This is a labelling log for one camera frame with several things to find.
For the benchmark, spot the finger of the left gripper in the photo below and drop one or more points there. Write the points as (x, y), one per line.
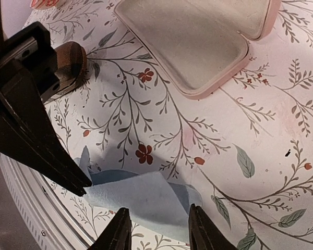
(21, 102)
(48, 158)

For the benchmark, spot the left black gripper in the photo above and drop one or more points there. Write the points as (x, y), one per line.
(31, 47)

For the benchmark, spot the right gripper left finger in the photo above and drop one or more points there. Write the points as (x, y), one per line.
(117, 234)

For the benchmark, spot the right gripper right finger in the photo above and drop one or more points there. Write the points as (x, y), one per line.
(204, 234)

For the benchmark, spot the brown plaid glasses case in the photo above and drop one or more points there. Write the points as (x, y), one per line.
(71, 69)

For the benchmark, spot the small blue cloth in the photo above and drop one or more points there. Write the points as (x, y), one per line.
(153, 202)

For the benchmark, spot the pink glasses case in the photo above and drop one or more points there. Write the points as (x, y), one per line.
(200, 45)

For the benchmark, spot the red patterned bowl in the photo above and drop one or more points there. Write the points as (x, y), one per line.
(43, 4)

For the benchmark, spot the front aluminium rail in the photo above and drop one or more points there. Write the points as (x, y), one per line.
(47, 219)

